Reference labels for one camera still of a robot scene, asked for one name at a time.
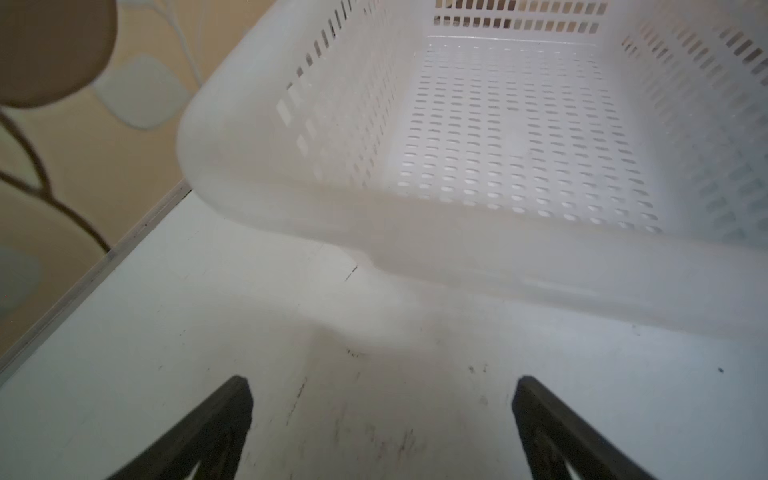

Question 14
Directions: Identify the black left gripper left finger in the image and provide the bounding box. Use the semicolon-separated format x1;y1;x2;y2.
111;376;254;479

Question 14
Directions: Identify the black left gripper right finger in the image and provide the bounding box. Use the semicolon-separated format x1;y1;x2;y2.
511;376;652;479

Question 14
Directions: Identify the white plastic basket left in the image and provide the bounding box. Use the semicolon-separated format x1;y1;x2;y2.
177;1;767;340

